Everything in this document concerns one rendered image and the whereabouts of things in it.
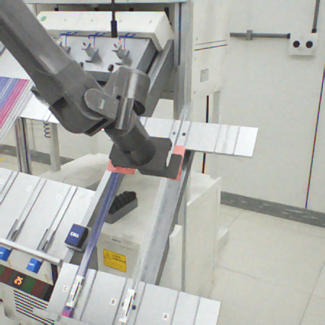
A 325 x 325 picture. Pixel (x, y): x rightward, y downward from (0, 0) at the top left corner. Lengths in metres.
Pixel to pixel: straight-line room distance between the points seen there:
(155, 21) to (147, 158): 0.63
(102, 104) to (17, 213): 0.64
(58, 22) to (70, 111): 0.87
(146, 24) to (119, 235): 0.65
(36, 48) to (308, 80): 2.17
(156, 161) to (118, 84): 0.15
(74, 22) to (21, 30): 0.80
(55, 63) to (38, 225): 0.61
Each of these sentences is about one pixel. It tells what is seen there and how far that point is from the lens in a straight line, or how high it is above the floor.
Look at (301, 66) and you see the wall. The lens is 2.68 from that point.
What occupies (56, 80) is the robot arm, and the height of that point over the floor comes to 1.19.
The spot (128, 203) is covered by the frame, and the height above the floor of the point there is 0.65.
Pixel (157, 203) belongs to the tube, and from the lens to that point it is 0.88.
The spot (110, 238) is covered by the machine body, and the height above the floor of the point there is 0.61.
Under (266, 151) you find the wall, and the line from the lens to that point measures 2.83.
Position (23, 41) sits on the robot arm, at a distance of 0.65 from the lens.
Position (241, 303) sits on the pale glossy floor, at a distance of 2.13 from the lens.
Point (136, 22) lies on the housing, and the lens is 1.31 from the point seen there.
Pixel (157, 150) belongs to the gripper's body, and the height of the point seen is 1.06.
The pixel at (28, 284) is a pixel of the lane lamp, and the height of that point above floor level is 0.66.
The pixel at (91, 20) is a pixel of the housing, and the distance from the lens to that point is 1.41.
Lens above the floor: 1.29
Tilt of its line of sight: 20 degrees down
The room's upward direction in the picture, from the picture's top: straight up
